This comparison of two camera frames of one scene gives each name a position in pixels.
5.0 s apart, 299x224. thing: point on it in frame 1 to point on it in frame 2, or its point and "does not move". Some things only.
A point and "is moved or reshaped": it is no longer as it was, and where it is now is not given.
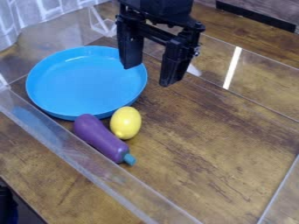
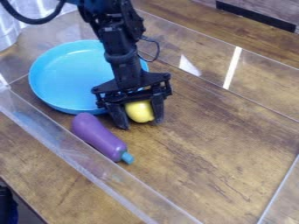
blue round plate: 82,80 is moved or reshaped
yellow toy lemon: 125,122 to 140,111
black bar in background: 256,16 does not move
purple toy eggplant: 102,141 does not move
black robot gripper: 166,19 to 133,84
